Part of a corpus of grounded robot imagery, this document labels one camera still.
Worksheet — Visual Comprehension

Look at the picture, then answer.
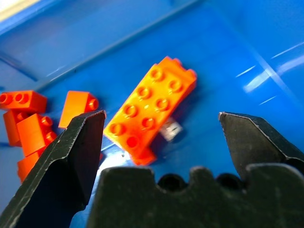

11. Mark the small clear lego piece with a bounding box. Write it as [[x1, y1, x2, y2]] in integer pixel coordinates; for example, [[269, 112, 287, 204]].
[[161, 117, 183, 143]]

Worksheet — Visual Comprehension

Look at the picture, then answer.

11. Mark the blue plastic bin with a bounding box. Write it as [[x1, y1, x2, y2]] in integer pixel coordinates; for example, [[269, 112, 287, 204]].
[[0, 0, 304, 228]]

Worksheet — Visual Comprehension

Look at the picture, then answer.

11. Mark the small orange sloped brick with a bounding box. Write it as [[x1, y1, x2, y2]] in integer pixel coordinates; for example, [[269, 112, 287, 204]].
[[58, 90, 99, 129]]

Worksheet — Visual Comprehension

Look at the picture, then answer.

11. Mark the red two-stud brick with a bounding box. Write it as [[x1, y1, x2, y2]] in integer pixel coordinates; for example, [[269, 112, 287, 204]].
[[16, 113, 57, 157], [2, 109, 31, 147], [0, 90, 48, 114], [17, 149, 46, 183]]

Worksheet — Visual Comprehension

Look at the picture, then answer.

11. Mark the large orange eight-stud brick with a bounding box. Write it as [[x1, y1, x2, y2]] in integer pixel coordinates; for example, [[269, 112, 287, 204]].
[[103, 56, 198, 166]]

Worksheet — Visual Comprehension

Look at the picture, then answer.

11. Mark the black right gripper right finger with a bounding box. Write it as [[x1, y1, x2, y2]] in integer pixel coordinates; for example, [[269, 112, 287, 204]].
[[218, 112, 304, 181]]

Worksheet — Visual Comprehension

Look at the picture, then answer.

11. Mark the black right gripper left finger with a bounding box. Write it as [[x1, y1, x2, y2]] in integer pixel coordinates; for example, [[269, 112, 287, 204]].
[[0, 110, 106, 228]]

